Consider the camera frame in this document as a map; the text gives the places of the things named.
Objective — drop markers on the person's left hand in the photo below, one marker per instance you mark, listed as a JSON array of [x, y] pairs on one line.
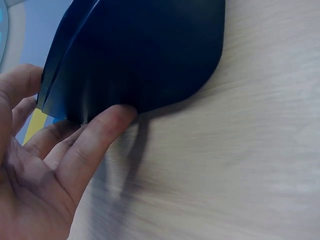
[[30, 190]]

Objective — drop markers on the person's left thumb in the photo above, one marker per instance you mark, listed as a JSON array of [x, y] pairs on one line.
[[22, 80]]

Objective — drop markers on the black plastic tray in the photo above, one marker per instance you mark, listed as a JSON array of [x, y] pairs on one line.
[[140, 55]]

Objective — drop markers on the person's left fingers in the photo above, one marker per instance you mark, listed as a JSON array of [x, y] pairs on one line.
[[53, 137]]

